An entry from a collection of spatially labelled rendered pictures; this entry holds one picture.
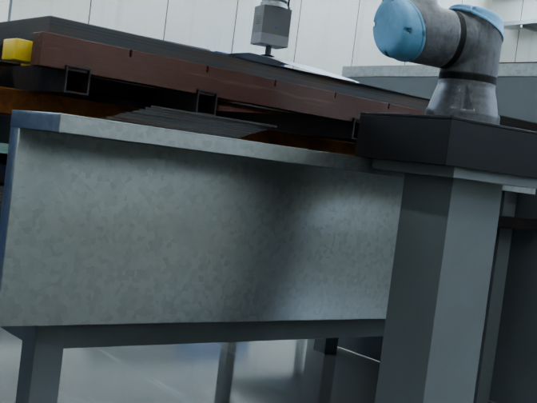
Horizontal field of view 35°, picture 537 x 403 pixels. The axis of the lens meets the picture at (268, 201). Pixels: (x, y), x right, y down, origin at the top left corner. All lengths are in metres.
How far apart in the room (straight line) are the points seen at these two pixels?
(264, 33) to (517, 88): 0.87
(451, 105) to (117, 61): 0.66
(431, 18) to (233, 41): 9.96
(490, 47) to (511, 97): 1.04
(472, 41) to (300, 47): 10.47
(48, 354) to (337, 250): 0.70
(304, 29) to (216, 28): 1.40
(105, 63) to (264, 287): 0.59
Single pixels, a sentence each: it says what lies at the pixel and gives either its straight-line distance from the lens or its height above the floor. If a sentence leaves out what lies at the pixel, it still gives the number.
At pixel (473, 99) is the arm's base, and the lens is 1.75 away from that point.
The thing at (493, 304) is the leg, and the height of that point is 0.32.
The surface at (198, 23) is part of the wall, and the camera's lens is 11.38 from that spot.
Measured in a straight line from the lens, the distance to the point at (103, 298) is 1.67.
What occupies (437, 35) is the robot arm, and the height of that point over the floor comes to 0.93.
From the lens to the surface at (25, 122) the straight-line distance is 1.53.
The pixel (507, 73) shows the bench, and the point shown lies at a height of 1.02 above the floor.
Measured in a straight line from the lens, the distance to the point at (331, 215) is 1.97.
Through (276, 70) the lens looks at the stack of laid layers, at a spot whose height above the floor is 0.85.
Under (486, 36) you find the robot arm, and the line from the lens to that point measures 1.78.
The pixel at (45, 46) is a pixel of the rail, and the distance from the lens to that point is 1.62.
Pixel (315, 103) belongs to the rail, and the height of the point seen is 0.79.
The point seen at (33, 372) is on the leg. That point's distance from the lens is 1.75.
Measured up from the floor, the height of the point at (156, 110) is 0.71.
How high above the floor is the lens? 0.64
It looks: 2 degrees down
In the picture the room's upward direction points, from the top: 7 degrees clockwise
